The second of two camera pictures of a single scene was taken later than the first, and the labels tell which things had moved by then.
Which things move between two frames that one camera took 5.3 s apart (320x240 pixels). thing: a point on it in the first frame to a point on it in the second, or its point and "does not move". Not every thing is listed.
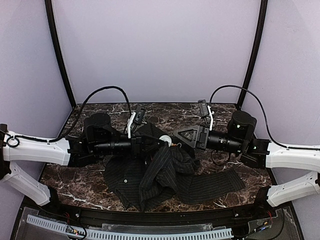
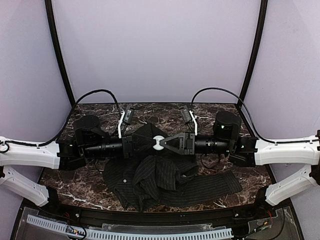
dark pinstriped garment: (143, 180) does not move
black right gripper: (203, 137) to (189, 143)
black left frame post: (50, 13) does not move
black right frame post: (261, 27) does not move
